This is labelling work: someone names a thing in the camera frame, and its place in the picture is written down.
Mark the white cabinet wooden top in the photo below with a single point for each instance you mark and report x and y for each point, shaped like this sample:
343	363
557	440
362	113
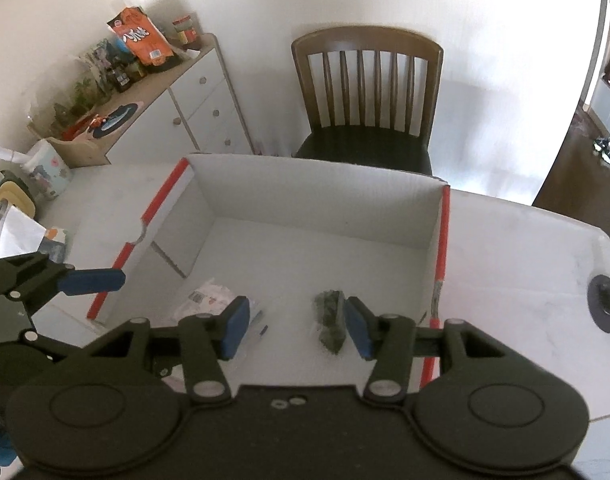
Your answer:
195	105

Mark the orange snack bag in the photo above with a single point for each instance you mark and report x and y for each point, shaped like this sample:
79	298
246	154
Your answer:
142	35

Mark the white packet on table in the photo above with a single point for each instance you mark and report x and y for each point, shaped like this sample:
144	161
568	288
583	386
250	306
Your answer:
15	232

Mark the white desktop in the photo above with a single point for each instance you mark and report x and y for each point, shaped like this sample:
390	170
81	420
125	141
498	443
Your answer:
510	260

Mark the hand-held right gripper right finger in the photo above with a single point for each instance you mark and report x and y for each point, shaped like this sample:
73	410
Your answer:
357	330

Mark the glass terrarium with plants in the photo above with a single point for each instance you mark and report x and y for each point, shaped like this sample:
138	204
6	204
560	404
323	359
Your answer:
85	92

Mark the wooden chair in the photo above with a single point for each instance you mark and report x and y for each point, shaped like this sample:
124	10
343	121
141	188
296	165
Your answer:
365	147

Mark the clear plastic packet white label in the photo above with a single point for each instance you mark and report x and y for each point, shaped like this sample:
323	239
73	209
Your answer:
210	297

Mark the stacked red lid jars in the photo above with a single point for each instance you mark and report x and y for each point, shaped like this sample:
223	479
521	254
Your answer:
186	30

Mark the wipes packet orange mark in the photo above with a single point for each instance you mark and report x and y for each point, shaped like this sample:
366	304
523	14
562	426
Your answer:
55	242

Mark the white cardboard box red tape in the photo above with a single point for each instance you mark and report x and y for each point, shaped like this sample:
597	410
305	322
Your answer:
310	210

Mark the yellow rimmed container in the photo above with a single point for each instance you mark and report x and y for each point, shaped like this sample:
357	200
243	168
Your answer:
5	195

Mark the black round mat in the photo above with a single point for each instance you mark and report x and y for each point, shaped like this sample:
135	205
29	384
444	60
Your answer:
115	119

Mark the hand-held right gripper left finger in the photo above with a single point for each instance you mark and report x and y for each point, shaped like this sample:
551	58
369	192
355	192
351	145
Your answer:
237	327

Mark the dark packet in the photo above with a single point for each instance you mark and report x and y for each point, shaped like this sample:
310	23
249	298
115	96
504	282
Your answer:
330	320

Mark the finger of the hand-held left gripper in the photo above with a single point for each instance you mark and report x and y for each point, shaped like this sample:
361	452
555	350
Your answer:
92	281
32	338

